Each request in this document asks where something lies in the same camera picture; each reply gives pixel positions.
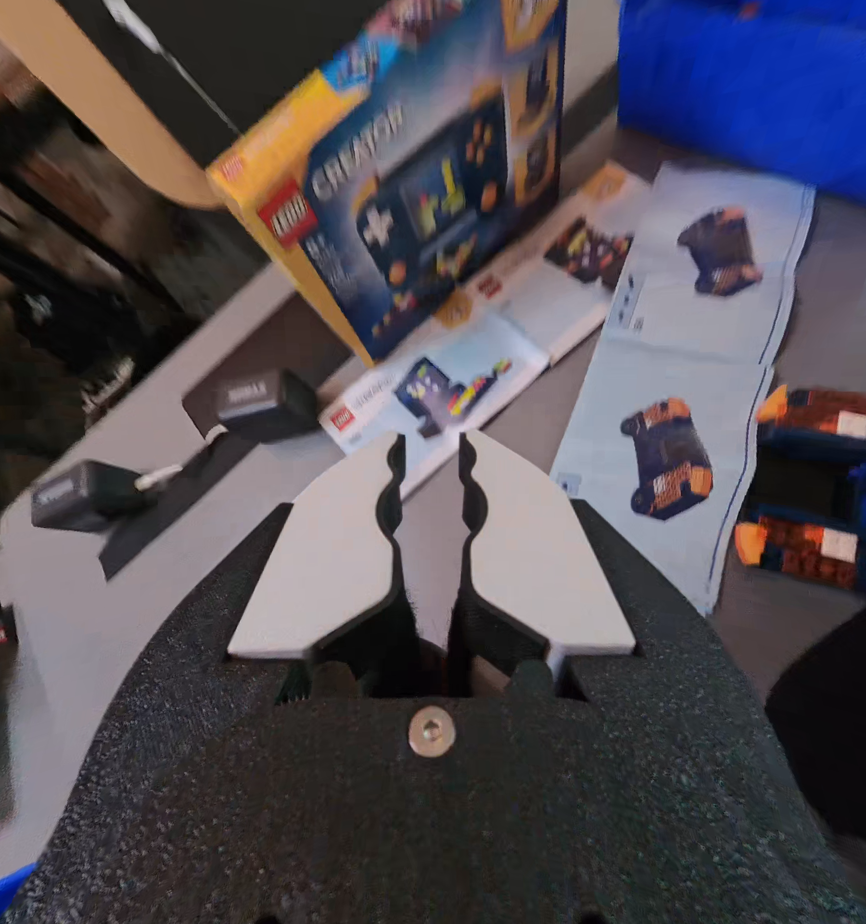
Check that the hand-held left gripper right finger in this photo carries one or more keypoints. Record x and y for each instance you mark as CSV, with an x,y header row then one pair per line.
x,y
548,570

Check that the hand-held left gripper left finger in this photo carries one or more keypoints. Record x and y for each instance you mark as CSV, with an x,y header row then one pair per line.
x,y
310,563

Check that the black power adapter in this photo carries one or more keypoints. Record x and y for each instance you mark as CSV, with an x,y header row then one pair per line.
x,y
79,494
260,404

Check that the small instruction booklet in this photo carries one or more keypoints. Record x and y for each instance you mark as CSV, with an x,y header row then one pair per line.
x,y
476,361

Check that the open instruction booklet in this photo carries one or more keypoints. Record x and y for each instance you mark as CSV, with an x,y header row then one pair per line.
x,y
693,346

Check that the closed instruction booklet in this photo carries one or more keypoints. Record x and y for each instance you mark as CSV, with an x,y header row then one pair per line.
x,y
548,296

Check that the blue orange brick model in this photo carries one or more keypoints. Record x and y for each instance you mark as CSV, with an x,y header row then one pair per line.
x,y
815,498

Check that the toy brick set box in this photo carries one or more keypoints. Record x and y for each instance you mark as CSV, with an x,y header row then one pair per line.
x,y
404,180

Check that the tan rounded board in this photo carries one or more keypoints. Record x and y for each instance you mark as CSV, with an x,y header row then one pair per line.
x,y
108,94

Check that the black backdrop panel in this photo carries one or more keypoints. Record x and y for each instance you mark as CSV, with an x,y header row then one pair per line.
x,y
260,43

